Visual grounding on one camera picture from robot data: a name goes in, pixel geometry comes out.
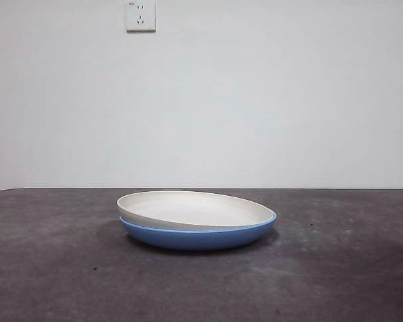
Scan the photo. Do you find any white round plate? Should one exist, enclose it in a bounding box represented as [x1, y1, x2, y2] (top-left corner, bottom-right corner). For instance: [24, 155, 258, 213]
[116, 190, 276, 231]

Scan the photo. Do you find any blue round plate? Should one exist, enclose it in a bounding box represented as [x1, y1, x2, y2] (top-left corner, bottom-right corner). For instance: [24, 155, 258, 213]
[119, 211, 278, 251]

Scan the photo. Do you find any white wall socket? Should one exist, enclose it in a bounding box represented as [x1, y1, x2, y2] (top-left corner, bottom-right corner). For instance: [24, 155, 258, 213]
[126, 0, 156, 34]

